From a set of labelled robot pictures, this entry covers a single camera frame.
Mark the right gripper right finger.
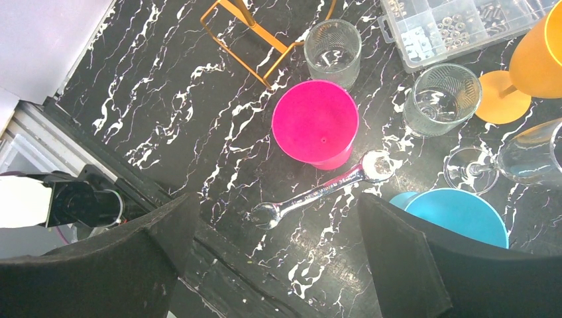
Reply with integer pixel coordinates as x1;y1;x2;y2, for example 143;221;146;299
357;193;561;317

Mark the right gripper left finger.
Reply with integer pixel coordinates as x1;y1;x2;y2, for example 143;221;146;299
1;193;200;317

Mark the blue wine glass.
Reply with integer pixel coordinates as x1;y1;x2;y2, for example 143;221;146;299
390;187;509;248

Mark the clear champagne flute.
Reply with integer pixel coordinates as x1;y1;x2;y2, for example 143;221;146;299
443;118;561;194

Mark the clear stemless glass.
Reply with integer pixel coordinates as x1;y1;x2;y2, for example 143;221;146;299
402;63;483;138

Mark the pink wine glass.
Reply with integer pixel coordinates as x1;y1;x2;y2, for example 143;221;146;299
271;80;359;170

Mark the orange glass yellow base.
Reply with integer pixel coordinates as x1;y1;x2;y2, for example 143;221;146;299
475;2;561;125

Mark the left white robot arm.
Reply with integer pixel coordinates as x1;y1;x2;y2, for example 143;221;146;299
1;171;125;229

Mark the clear tumbler glass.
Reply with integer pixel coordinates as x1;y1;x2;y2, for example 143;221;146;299
304;19;362;90

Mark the silver combination wrench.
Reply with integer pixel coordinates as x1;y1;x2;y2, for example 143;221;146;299
251;150;394;230

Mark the clear plastic screw box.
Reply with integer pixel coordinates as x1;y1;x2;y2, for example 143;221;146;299
378;0;557;74

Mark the aluminium frame rail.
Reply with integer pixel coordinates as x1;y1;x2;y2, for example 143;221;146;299
1;101;90;176

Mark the gold wire glass rack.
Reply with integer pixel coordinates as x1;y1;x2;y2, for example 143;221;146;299
199;0;339;90

